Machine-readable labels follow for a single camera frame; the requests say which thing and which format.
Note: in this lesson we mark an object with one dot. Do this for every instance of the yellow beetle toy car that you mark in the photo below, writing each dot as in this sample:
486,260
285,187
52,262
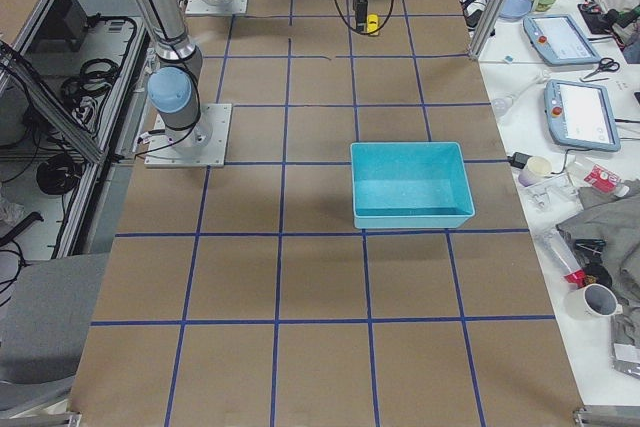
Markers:
372,25

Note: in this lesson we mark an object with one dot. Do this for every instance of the turquoise plastic bin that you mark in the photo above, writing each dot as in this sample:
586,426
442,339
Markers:
409,185

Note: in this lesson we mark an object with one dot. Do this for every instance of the far teach pendant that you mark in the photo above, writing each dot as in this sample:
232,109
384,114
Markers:
559,41

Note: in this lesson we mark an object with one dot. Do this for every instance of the teach pendant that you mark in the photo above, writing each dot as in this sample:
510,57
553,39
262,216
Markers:
559,41
580,115

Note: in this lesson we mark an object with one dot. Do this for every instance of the black scissors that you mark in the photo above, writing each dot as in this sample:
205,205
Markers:
606,64

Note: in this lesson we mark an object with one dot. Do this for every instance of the near teach pendant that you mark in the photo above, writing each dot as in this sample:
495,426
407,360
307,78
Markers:
580,115

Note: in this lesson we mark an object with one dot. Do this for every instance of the grey cloth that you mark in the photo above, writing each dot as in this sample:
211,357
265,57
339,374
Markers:
616,221

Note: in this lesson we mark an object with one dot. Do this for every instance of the white mug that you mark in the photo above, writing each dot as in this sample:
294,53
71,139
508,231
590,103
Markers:
592,302

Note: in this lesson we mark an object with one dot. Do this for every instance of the grey chair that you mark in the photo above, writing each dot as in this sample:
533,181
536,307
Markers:
45,329

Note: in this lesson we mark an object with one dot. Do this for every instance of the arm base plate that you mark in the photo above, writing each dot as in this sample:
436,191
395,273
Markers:
224,8
206,145

